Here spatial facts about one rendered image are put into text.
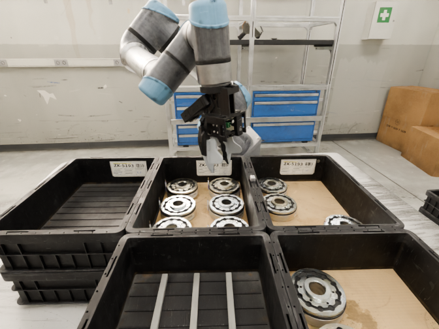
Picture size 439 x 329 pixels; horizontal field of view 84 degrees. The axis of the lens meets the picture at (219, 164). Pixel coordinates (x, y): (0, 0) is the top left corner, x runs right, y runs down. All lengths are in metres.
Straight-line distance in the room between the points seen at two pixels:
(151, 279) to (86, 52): 3.25
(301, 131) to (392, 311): 2.44
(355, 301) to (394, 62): 3.95
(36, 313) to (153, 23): 0.89
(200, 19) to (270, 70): 3.05
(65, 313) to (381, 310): 0.69
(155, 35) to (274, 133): 2.06
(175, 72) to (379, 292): 0.63
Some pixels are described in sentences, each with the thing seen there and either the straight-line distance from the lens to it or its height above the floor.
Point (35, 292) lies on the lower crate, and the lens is 0.80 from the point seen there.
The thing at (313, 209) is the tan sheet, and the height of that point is 0.83.
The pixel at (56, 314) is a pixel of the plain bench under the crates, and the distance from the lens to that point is 0.79.
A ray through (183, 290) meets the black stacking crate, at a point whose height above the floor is 0.83.
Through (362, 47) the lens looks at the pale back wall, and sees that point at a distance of 4.05.
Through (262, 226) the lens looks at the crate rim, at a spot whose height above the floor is 0.93.
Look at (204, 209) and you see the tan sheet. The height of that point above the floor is 0.83.
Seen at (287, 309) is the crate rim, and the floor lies 0.93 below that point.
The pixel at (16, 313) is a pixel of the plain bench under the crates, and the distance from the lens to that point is 0.84.
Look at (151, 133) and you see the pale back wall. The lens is 3.61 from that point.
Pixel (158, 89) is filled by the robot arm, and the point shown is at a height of 1.19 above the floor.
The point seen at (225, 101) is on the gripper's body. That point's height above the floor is 1.17.
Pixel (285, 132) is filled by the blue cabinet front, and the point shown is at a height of 0.43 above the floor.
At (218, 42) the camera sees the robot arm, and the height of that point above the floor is 1.28.
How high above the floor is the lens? 1.27
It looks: 25 degrees down
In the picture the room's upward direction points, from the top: straight up
